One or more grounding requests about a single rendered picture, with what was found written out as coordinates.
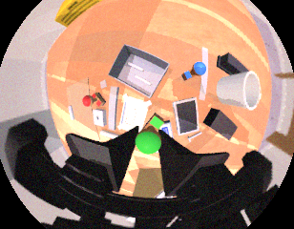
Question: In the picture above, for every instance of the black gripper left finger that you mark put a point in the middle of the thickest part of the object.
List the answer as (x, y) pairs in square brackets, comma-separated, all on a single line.
[(114, 154)]

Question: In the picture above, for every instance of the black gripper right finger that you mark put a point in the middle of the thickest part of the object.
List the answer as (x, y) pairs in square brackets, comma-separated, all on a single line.
[(178, 164)]

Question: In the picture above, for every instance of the wooden fail stamp with red knob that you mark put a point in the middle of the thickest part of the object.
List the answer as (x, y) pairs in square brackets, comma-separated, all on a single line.
[(96, 98)]

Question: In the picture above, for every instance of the white mug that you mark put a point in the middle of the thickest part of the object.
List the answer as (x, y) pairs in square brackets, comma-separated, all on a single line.
[(241, 90)]

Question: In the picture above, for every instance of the white marker with black cap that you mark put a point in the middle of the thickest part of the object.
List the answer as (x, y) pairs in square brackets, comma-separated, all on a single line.
[(107, 133)]

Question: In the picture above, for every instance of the white inspection card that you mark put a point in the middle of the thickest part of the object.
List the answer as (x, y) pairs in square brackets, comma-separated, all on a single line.
[(133, 114)]

